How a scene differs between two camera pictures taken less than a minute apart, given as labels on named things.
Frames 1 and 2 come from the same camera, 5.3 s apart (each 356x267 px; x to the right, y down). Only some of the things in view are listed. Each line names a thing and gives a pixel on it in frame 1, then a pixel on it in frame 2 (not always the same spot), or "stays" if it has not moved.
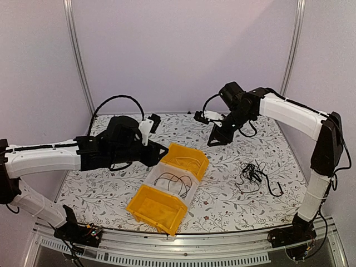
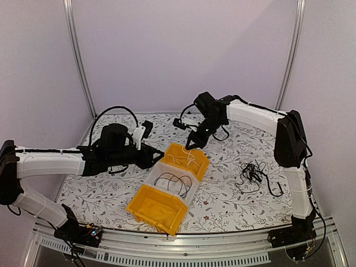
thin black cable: x=178 y=178 stays
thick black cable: x=268 y=186 stays
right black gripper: x=225 y=137 → x=204 y=141
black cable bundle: x=251 y=174 stays
